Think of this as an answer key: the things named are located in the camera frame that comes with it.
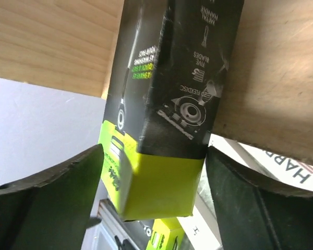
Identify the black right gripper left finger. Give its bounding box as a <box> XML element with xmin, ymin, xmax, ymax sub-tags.
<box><xmin>0</xmin><ymin>144</ymin><xmax>104</xmax><ymax>249</ymax></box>

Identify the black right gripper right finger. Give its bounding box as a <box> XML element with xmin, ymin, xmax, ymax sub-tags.
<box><xmin>206</xmin><ymin>146</ymin><xmax>313</xmax><ymax>249</ymax></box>

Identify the white Harry's razor box front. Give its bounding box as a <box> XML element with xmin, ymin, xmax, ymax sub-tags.
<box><xmin>177</xmin><ymin>195</ymin><xmax>222</xmax><ymax>249</ymax></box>

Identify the black green razor box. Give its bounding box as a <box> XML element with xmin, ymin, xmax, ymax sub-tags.
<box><xmin>99</xmin><ymin>199</ymin><xmax>196</xmax><ymax>250</ymax></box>
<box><xmin>99</xmin><ymin>1</ymin><xmax>244</xmax><ymax>221</ymax></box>

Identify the light wooden two-tier shelf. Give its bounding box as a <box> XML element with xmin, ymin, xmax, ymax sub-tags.
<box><xmin>0</xmin><ymin>1</ymin><xmax>313</xmax><ymax>165</ymax></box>

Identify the white Harry's labelled razor box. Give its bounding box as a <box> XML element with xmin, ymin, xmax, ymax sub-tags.
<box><xmin>209</xmin><ymin>134</ymin><xmax>313</xmax><ymax>191</ymax></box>

